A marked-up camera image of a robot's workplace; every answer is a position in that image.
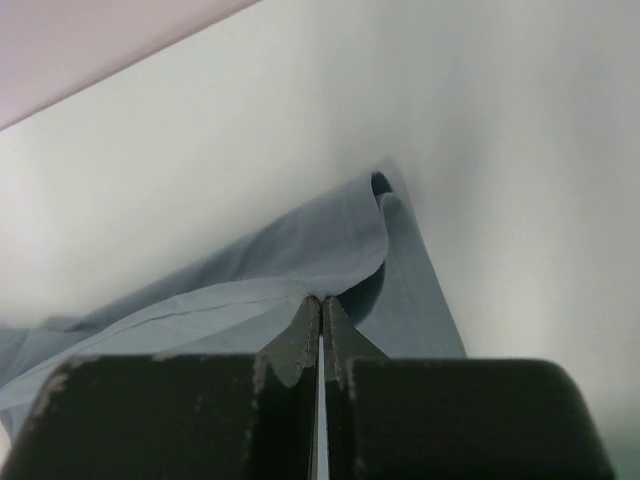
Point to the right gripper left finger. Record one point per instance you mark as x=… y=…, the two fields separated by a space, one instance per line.
x=174 y=416

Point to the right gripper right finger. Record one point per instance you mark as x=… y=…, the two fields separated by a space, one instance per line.
x=451 y=418

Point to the grey-blue t shirt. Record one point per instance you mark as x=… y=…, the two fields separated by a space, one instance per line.
x=359 y=242

